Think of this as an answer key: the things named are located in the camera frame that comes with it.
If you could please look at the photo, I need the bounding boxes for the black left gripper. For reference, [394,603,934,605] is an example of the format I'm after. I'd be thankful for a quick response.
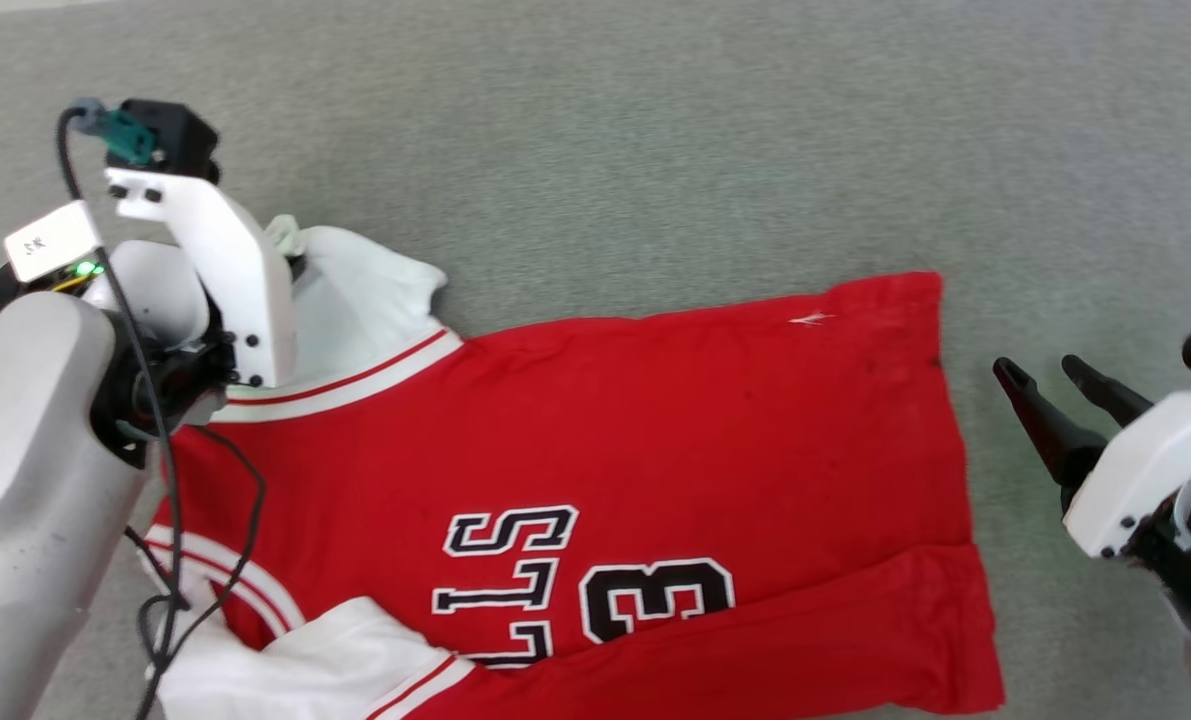
[0,240,212,346]

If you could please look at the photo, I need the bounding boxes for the red and white jersey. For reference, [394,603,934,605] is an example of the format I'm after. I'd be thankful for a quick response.
[140,215,1007,720]

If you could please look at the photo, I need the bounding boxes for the white paper label tag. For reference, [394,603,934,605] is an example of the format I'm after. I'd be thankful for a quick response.
[3,200,105,284]

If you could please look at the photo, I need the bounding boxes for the white left camera bracket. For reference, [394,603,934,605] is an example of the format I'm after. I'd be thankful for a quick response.
[105,168,299,390]

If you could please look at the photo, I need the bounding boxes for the white camera bracket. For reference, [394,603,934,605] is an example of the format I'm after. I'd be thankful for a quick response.
[105,168,299,390]
[1063,390,1191,560]

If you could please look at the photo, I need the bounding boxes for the white right camera bracket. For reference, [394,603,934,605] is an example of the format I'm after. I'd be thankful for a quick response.
[1063,390,1191,560]

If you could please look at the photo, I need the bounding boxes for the teal cable connector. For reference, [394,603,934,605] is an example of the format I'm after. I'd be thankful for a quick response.
[77,102,158,167]

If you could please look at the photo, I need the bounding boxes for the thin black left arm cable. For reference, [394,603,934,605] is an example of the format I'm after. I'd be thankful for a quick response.
[55,100,267,720]

